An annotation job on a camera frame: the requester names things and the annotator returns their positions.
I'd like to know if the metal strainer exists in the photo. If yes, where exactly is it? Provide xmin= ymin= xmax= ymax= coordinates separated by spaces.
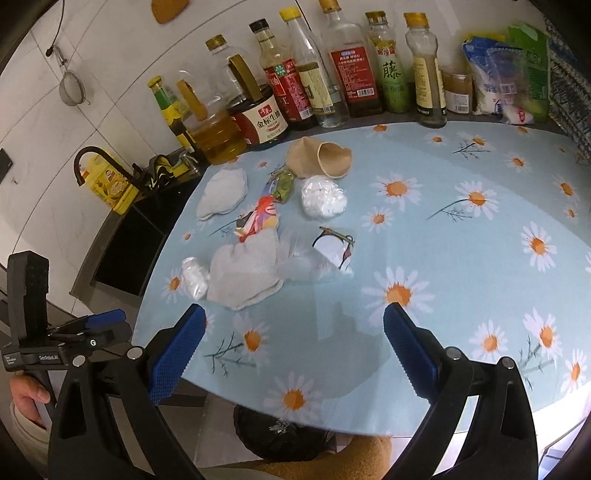
xmin=46 ymin=44 xmax=90 ymax=107

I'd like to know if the soy sauce jug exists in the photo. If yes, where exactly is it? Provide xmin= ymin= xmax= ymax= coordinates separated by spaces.
xmin=205 ymin=36 xmax=291 ymax=148

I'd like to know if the black sink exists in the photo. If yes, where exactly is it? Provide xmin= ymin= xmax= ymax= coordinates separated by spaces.
xmin=92 ymin=182 xmax=195 ymax=296

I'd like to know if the red label glass bottle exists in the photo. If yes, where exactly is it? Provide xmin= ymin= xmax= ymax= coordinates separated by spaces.
xmin=320 ymin=0 xmax=384 ymax=117

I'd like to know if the colourful snack wrapper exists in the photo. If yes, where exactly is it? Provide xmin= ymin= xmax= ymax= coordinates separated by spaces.
xmin=235 ymin=196 xmax=281 ymax=241

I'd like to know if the small green label bottle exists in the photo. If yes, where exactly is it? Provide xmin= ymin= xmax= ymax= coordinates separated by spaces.
xmin=148 ymin=76 xmax=192 ymax=148

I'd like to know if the person's left forearm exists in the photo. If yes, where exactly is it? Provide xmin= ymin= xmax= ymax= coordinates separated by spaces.
xmin=9 ymin=401 xmax=54 ymax=480

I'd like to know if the clear bottle yellow cap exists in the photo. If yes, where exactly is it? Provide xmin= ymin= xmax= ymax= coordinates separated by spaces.
xmin=279 ymin=7 xmax=349 ymax=129

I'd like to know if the yellow detergent bottle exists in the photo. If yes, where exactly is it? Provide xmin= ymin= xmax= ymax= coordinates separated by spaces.
xmin=85 ymin=154 xmax=139 ymax=215

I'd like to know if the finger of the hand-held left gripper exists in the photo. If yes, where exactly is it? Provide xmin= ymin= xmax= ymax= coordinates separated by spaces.
xmin=48 ymin=310 xmax=127 ymax=334
xmin=46 ymin=322 xmax=132 ymax=350

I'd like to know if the blue patterned cloth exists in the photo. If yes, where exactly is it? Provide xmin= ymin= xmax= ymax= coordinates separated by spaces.
xmin=542 ymin=18 xmax=591 ymax=162

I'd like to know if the person's left hand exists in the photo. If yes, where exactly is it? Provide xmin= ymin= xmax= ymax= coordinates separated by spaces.
xmin=10 ymin=374 xmax=48 ymax=428

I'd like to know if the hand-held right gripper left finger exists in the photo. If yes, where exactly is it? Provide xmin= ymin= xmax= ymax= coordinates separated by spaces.
xmin=48 ymin=304 xmax=207 ymax=480

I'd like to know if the printed clear plastic packaging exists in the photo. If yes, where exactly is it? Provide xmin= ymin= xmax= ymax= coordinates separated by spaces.
xmin=311 ymin=225 xmax=356 ymax=278

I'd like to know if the cooking oil jug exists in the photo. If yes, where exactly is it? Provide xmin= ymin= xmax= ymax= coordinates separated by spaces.
xmin=178 ymin=69 xmax=249 ymax=165

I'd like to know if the green label oil bottle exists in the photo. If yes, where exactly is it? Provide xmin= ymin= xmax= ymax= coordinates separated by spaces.
xmin=365 ymin=11 xmax=411 ymax=114

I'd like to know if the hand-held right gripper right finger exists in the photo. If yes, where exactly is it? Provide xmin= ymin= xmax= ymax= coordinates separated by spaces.
xmin=383 ymin=302 xmax=541 ymax=480

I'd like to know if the black and yellow cloth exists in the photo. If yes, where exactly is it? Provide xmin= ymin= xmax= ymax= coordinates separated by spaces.
xmin=148 ymin=154 xmax=185 ymax=190

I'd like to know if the clear plastic bag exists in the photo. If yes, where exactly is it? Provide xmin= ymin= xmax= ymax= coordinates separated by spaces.
xmin=277 ymin=231 xmax=342 ymax=282

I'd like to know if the beige paper cup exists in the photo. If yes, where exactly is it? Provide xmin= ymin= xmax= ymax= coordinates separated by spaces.
xmin=285 ymin=137 xmax=354 ymax=181

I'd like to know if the blue daisy tablecloth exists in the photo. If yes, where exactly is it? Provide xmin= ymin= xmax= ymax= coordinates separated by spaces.
xmin=131 ymin=121 xmax=591 ymax=437

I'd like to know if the bin with black bag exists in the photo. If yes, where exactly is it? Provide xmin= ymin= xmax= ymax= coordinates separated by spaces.
xmin=233 ymin=404 xmax=340 ymax=462

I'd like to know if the grey-white cloth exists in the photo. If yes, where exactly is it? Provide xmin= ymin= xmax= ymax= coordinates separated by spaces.
xmin=206 ymin=229 xmax=284 ymax=311

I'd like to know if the green candy wrapper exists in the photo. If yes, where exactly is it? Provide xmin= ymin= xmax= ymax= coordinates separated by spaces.
xmin=263 ymin=168 xmax=296 ymax=204

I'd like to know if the small glass jar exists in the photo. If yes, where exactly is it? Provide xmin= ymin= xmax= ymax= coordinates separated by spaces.
xmin=441 ymin=65 xmax=474 ymax=114

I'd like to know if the small white plastic wad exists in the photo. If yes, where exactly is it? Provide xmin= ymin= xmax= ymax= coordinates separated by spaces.
xmin=180 ymin=256 xmax=211 ymax=301

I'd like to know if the green plastic bag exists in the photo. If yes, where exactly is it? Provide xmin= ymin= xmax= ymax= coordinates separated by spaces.
xmin=508 ymin=22 xmax=552 ymax=123

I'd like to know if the wooden board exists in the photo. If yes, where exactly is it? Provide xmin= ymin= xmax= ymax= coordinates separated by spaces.
xmin=152 ymin=0 xmax=190 ymax=25

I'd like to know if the black faucet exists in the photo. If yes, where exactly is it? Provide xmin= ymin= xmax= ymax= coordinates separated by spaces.
xmin=74 ymin=146 xmax=139 ymax=195

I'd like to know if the beige bottle gold cap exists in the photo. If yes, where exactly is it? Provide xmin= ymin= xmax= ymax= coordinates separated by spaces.
xmin=404 ymin=13 xmax=448 ymax=128

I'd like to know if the white crumpled cloth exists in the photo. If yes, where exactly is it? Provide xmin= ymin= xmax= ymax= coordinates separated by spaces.
xmin=196 ymin=167 xmax=249 ymax=220

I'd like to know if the person's brown fleece leg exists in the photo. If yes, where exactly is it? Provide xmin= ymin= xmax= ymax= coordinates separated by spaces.
xmin=245 ymin=434 xmax=393 ymax=480

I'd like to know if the white and blue bag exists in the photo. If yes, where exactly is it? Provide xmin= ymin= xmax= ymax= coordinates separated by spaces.
xmin=463 ymin=33 xmax=532 ymax=125

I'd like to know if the dark cap vinegar bottle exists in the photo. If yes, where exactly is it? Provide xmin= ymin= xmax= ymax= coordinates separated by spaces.
xmin=249 ymin=19 xmax=317 ymax=132

